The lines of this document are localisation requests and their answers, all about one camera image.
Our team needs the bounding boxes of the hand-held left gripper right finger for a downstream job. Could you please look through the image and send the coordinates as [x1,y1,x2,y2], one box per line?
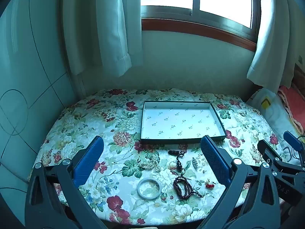
[200,135,280,229]

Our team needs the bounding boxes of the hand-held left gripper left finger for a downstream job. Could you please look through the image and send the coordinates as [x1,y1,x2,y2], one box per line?
[25,135,108,229]

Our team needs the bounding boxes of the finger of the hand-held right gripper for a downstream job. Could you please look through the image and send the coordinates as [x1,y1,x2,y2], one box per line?
[257,139,284,167]
[283,130,304,152]

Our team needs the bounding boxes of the black bead pendant string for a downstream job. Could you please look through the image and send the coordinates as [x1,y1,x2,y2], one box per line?
[168,149,189,173]

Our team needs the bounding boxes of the dark red bead necklace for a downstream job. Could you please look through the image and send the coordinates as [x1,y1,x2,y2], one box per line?
[173,175,203,200]

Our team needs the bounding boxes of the shallow white printed box tray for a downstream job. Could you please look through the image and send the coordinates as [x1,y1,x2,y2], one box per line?
[140,101,227,145]

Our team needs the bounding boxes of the pale jade bangle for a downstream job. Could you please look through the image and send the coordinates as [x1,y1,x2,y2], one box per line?
[137,178,161,198]

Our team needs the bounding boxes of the white pearl bracelet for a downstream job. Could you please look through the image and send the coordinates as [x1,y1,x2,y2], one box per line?
[139,153,163,172]

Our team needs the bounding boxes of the white plastic bag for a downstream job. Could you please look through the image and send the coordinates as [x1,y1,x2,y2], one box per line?
[246,88,301,163]

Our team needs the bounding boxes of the pink knitted blanket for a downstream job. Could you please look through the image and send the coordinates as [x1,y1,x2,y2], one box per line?
[278,85,305,134]

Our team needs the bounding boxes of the floral tablecloth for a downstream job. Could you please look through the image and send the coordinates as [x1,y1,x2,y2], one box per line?
[32,88,280,226]

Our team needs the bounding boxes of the narrow white curtain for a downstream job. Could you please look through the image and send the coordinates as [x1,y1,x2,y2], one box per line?
[246,0,299,94]

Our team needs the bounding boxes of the wide white curtain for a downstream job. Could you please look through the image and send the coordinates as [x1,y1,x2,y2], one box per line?
[61,0,144,77]

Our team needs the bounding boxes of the window with wooden sill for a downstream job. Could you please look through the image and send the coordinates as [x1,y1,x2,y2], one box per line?
[140,0,261,52]

